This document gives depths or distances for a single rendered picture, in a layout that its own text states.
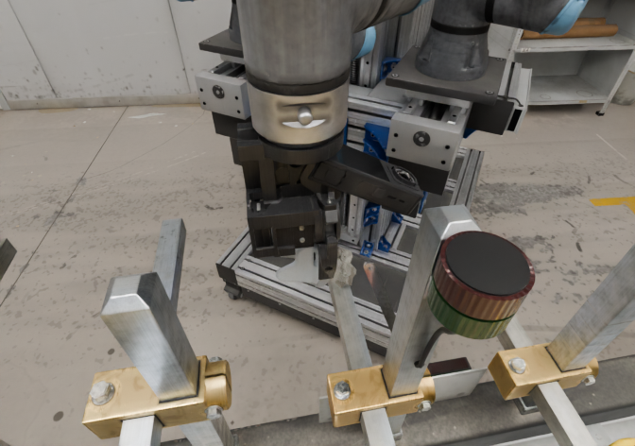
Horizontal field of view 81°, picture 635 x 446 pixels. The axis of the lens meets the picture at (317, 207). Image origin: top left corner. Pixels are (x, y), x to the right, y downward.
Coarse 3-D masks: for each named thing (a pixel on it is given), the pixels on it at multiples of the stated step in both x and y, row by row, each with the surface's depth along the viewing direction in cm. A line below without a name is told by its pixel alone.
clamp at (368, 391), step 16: (368, 368) 49; (352, 384) 48; (368, 384) 48; (384, 384) 48; (432, 384) 48; (336, 400) 46; (352, 400) 46; (368, 400) 46; (384, 400) 46; (400, 400) 46; (416, 400) 47; (432, 400) 48; (336, 416) 46; (352, 416) 47
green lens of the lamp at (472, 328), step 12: (432, 276) 28; (432, 288) 27; (432, 300) 27; (444, 300) 26; (432, 312) 27; (444, 312) 26; (456, 312) 25; (516, 312) 25; (444, 324) 26; (456, 324) 26; (468, 324) 25; (480, 324) 25; (492, 324) 25; (504, 324) 25; (468, 336) 26; (480, 336) 26; (492, 336) 26
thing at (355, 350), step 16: (336, 288) 60; (336, 304) 58; (352, 304) 58; (336, 320) 59; (352, 320) 56; (352, 336) 54; (352, 352) 52; (368, 352) 52; (352, 368) 50; (368, 416) 46; (384, 416) 46; (368, 432) 45; (384, 432) 45
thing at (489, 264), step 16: (464, 240) 26; (480, 240) 26; (496, 240) 26; (448, 256) 25; (464, 256) 25; (480, 256) 25; (496, 256) 25; (512, 256) 25; (464, 272) 24; (480, 272) 24; (496, 272) 24; (512, 272) 24; (528, 272) 24; (480, 288) 23; (496, 288) 23; (512, 288) 23; (432, 336) 36
